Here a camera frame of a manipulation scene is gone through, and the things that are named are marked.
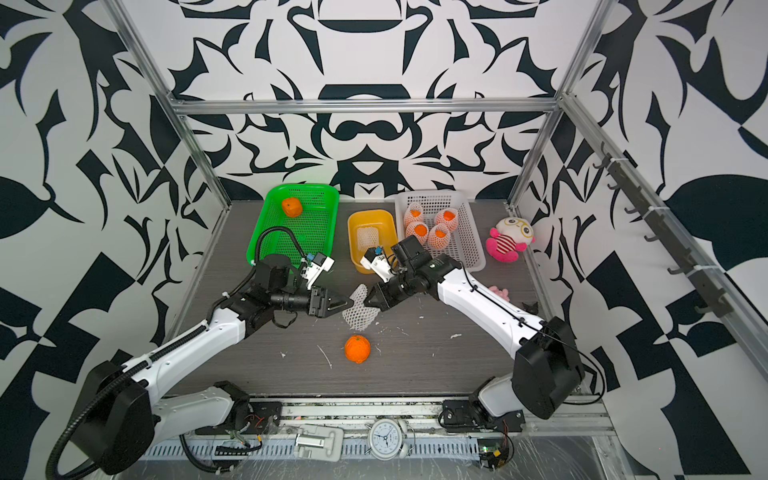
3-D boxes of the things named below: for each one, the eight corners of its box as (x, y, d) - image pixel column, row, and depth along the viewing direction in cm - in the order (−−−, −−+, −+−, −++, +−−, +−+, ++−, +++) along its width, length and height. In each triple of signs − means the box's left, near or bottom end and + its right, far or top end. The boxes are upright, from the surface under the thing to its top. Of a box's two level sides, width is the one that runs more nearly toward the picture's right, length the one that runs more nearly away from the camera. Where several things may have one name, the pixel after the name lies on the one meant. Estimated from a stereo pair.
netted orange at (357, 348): (346, 364, 84) (344, 357, 79) (348, 341, 88) (346, 334, 83) (370, 364, 84) (369, 357, 79) (370, 341, 88) (370, 334, 83)
